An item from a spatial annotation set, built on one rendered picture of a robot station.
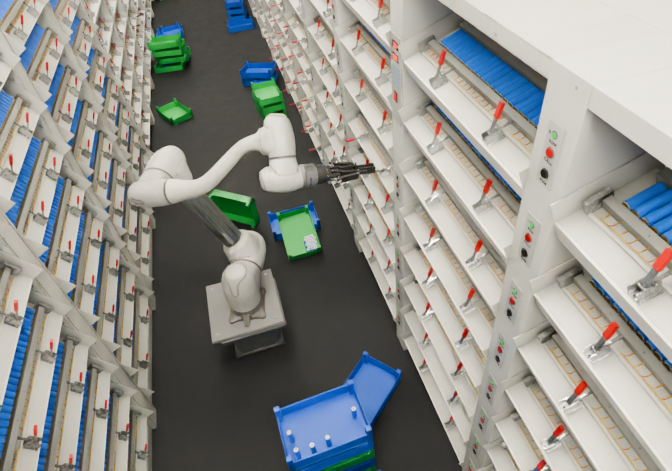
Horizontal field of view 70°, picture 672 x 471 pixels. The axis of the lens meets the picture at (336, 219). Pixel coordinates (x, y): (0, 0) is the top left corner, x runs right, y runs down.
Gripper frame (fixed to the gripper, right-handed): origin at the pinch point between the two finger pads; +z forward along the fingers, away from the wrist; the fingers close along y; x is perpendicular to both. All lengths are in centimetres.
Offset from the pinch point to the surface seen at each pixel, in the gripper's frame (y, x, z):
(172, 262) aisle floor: -79, -111, -88
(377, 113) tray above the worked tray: -12.1, 17.1, 7.2
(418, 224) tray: 31.9, -3.4, 9.3
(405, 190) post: 25.4, 7.4, 5.3
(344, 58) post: -45, 26, 3
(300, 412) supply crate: 59, -63, -39
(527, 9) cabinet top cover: 68, 81, 0
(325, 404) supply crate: 59, -61, -30
